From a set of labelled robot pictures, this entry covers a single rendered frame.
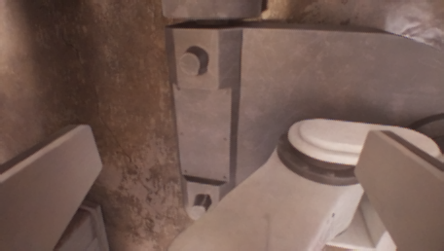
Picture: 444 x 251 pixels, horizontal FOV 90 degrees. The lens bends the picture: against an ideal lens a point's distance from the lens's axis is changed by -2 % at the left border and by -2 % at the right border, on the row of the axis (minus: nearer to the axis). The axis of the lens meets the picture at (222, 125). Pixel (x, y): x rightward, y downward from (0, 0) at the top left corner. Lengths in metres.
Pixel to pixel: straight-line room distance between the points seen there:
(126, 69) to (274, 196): 0.60
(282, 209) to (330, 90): 0.26
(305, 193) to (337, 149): 0.08
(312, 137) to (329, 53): 0.17
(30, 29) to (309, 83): 0.85
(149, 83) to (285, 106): 0.44
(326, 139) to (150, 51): 0.53
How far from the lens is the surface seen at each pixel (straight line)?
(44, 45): 0.96
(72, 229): 1.24
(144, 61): 0.73
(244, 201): 0.30
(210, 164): 0.56
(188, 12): 0.44
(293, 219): 0.29
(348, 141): 0.36
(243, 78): 0.46
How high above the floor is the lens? 0.61
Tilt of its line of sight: 59 degrees down
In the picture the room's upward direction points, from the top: 154 degrees counter-clockwise
